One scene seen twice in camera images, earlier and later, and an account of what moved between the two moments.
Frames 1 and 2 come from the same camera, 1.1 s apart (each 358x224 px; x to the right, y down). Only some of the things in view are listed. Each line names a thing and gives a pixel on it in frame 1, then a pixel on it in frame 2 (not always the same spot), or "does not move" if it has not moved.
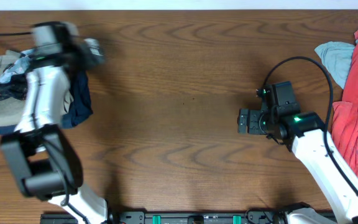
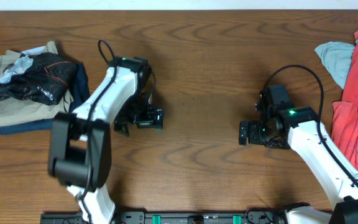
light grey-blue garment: x=336 y=58 does not move
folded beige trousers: x=4 y=113 does not move
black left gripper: x=90 y=60 -> x=150 y=121
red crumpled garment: x=355 y=119 does not move
